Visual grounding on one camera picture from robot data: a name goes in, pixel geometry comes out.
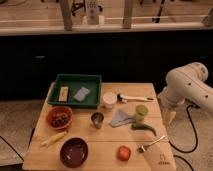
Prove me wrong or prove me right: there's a black power cable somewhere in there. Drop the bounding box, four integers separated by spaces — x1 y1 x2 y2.
168 103 200 171

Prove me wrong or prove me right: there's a blue sponge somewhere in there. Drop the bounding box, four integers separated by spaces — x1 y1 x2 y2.
73 87 90 102

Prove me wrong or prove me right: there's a beige wooden block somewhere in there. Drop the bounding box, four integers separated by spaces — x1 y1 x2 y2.
58 86 69 102

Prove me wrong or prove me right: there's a red apple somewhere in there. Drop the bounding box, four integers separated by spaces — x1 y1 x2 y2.
117 146 131 161

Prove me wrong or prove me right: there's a yellow corn cob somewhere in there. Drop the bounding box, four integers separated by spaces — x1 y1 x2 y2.
40 131 67 147

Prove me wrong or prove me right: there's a blue folded cloth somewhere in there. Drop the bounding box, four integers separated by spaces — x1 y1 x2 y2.
109 110 135 128

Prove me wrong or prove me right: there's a small metal cup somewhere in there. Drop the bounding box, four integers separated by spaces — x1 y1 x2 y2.
91 112 104 129

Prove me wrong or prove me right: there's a green chili pepper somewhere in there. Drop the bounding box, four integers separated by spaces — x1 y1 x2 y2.
131 123 157 136

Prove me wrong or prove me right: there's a white paper cup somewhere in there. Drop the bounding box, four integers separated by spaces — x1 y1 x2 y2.
102 92 117 109

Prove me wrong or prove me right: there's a green plastic cup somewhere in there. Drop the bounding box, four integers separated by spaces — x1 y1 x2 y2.
135 105 148 122

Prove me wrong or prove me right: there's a dark purple bowl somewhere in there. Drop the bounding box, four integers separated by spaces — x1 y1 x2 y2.
60 137 88 168

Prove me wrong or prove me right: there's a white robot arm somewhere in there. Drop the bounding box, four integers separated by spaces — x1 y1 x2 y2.
158 62 213 126

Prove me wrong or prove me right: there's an orange bowl with grapes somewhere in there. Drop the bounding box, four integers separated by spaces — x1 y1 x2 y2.
46 106 73 130

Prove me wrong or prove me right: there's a silver fork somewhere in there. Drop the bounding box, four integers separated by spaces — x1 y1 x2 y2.
137 135 166 153

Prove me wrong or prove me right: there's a green plastic tray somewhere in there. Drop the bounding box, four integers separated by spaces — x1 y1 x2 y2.
48 74 102 108

